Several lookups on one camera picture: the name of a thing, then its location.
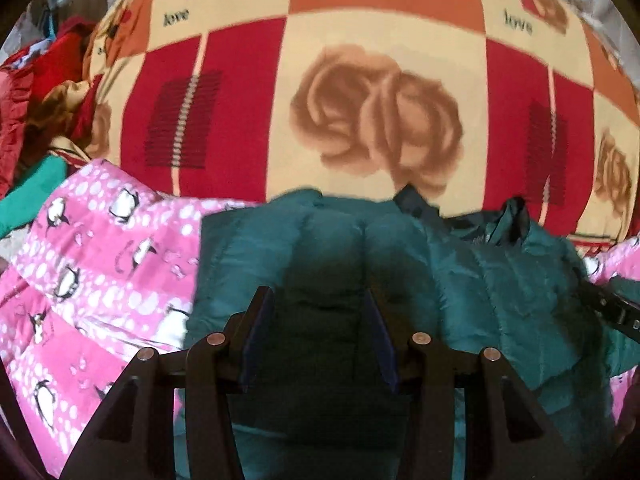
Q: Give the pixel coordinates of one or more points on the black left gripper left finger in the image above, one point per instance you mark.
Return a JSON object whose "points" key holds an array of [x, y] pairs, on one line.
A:
{"points": [[131, 434]]}

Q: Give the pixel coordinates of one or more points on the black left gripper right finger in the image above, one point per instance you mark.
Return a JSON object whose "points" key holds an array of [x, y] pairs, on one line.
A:
{"points": [[508, 435]]}

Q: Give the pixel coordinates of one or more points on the dark green quilted puffer jacket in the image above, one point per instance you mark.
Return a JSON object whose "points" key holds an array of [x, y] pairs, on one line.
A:
{"points": [[319, 408]]}

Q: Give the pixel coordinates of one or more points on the pink penguin print bedsheet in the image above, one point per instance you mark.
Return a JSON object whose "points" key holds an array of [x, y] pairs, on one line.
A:
{"points": [[109, 267]]}

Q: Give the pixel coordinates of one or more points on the teal green garment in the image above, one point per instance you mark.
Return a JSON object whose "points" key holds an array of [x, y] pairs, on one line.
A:
{"points": [[22, 204]]}

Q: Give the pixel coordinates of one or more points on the red cream rose pattern blanket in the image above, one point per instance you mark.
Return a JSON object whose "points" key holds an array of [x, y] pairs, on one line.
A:
{"points": [[470, 101]]}

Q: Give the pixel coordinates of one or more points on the grey floral fabric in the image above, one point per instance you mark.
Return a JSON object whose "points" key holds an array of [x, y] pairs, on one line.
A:
{"points": [[617, 23]]}

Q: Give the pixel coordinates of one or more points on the golden brown satin cloth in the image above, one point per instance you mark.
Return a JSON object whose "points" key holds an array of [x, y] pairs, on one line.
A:
{"points": [[64, 121]]}

